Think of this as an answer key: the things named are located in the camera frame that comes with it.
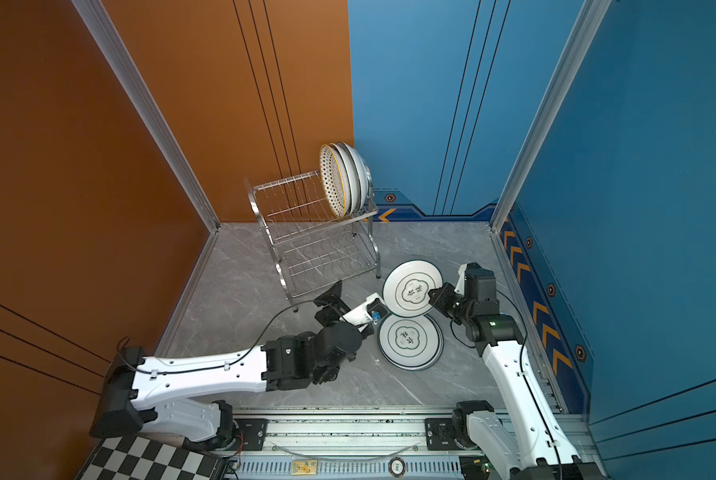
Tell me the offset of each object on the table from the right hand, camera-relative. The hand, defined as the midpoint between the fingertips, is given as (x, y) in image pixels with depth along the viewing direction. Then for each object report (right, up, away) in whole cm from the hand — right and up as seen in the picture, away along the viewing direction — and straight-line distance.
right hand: (427, 291), depth 78 cm
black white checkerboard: (-65, -36, -11) cm, 76 cm away
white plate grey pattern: (-4, +1, +5) cm, 7 cm away
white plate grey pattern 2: (-3, -16, +9) cm, 19 cm away
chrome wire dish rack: (-35, +12, +29) cm, 47 cm away
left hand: (-20, +1, -9) cm, 22 cm away
